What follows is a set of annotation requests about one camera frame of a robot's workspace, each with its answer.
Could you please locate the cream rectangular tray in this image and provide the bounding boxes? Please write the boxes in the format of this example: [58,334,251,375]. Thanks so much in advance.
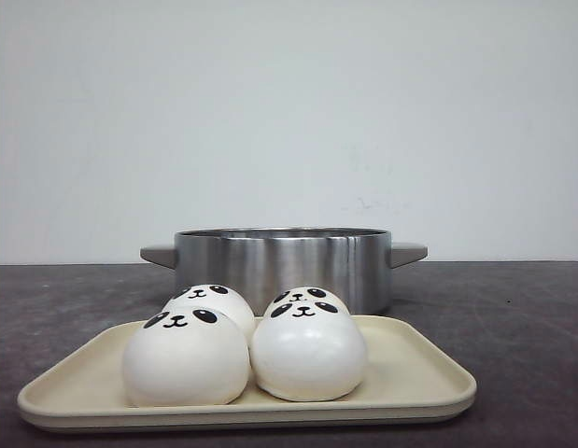
[18,315,476,432]

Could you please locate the stainless steel steamer pot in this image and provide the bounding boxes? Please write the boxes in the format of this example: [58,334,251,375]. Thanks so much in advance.
[140,228,428,315]

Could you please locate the panda bun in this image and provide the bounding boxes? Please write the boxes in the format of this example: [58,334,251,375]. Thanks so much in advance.
[250,299,369,401]
[121,306,250,407]
[162,284,256,342]
[263,286,350,317]

